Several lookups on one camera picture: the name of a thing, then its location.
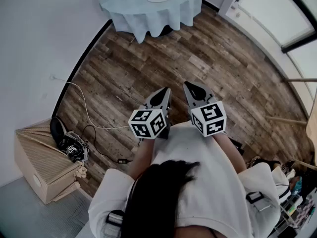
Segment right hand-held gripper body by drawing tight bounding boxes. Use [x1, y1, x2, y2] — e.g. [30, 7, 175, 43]
[182, 81, 227, 138]

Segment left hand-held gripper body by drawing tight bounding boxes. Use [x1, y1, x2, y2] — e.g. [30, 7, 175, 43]
[128, 87, 172, 140]

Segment person's left forearm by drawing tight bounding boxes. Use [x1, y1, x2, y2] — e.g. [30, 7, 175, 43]
[128, 137, 156, 180]

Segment person's right forearm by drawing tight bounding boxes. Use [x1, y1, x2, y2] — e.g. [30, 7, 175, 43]
[212, 131, 248, 175]

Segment person's white shirt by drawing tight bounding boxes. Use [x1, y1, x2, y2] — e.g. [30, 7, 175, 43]
[88, 121, 292, 238]

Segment black phone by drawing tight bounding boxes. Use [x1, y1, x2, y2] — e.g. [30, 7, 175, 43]
[229, 137, 245, 155]

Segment wooden easel legs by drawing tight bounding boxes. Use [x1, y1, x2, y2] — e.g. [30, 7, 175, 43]
[266, 78, 317, 171]

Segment black headphones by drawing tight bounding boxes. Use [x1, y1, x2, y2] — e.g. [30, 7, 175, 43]
[50, 116, 67, 150]

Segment wooden painting board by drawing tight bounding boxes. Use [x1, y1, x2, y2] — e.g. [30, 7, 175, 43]
[306, 88, 317, 148]

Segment round table, light blue cloth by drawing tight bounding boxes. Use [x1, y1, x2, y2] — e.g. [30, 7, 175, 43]
[98, 0, 203, 44]

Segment cardboard box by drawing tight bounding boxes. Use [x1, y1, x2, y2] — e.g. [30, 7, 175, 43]
[13, 118, 87, 205]

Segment black cable with adapter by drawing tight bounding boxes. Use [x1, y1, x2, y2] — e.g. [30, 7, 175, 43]
[83, 125, 133, 165]

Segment white cable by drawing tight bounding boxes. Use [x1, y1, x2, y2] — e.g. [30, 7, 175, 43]
[51, 77, 131, 130]

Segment grey device with wires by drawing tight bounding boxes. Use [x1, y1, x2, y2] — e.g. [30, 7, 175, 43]
[60, 130, 89, 162]

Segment grey right backpack strap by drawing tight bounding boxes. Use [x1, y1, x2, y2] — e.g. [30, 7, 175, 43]
[246, 191, 269, 212]

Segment grey backpack strap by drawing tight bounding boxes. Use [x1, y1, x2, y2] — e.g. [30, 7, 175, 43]
[246, 191, 269, 212]
[105, 209, 124, 238]

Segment grey left backpack strap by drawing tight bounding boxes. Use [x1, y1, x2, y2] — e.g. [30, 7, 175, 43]
[105, 209, 124, 238]

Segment white window frame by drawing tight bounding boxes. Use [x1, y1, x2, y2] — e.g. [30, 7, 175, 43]
[219, 0, 317, 116]

